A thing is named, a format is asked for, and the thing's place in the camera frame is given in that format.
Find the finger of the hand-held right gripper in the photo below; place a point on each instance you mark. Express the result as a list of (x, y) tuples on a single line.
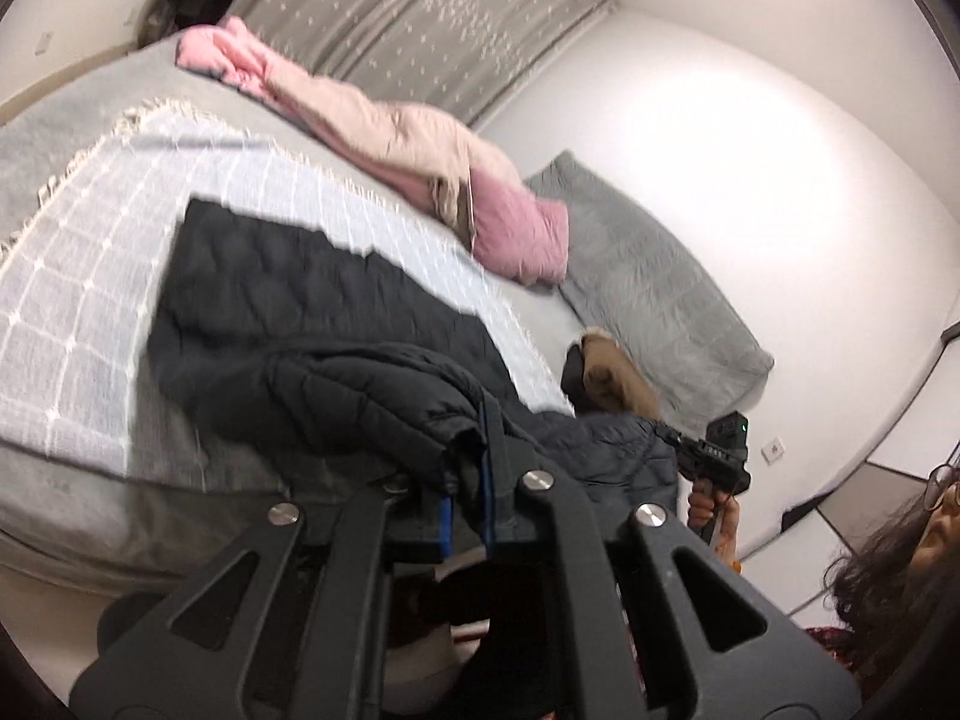
[(671, 444)]

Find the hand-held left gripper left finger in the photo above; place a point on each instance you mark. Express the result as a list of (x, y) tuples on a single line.
[(352, 540)]

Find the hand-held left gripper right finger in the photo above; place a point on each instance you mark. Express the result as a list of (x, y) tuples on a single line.
[(585, 540)]

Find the black quilted jacket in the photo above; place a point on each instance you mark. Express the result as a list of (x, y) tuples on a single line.
[(262, 292)]

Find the person's right hand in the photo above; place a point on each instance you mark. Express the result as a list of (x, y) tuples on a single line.
[(720, 521)]

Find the brown and black plush toy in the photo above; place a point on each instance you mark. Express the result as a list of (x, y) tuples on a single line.
[(615, 375)]

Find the black garment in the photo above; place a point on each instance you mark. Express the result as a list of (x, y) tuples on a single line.
[(574, 375)]

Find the grey quilted pillow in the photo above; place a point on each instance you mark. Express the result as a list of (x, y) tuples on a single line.
[(645, 270)]

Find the person's head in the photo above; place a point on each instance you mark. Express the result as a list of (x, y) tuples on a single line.
[(900, 577)]

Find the pink pillow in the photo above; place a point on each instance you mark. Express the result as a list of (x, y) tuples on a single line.
[(525, 232)]

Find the bed with grey sheet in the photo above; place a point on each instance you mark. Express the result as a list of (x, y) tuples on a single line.
[(75, 517)]

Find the light checked fringed blanket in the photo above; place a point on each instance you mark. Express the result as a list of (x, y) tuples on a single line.
[(75, 300)]

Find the pink and beige comforter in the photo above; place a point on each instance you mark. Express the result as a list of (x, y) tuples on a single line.
[(360, 127)]

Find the grey star-patterned curtain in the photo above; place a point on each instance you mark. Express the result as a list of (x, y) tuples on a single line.
[(420, 22)]

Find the white wall socket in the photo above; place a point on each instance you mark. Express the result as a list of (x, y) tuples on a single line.
[(771, 451), (43, 42)]

